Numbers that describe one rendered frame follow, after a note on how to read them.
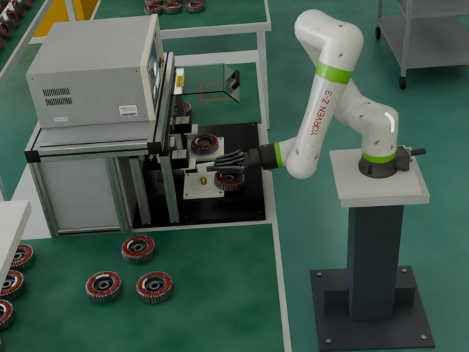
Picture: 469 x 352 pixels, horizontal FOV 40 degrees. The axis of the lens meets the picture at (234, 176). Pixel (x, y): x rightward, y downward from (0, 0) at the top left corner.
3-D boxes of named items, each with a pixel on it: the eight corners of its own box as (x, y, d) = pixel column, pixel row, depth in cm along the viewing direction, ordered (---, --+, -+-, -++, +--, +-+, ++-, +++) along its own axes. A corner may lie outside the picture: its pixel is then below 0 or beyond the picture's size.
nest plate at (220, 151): (223, 139, 266) (223, 137, 266) (223, 159, 254) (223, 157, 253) (188, 142, 267) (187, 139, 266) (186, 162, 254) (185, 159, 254)
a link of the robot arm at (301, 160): (345, 79, 214) (313, 69, 214) (350, 86, 204) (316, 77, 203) (310, 176, 227) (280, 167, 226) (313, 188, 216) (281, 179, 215)
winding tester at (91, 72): (165, 63, 250) (157, 13, 238) (155, 121, 214) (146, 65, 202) (65, 70, 251) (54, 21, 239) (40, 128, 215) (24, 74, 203)
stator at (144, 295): (176, 278, 204) (174, 269, 202) (170, 304, 195) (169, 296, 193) (142, 279, 206) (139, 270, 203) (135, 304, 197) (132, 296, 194)
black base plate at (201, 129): (257, 126, 277) (257, 121, 276) (265, 220, 225) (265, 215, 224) (149, 133, 279) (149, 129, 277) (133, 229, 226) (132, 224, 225)
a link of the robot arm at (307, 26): (356, 102, 254) (308, -4, 218) (384, 118, 242) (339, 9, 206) (332, 123, 252) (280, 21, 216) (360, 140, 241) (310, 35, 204)
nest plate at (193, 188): (224, 172, 247) (223, 170, 246) (224, 196, 234) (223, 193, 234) (185, 175, 247) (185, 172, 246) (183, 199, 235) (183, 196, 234)
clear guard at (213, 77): (239, 75, 261) (237, 61, 258) (240, 103, 242) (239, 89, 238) (159, 80, 262) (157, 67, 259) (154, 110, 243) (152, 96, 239)
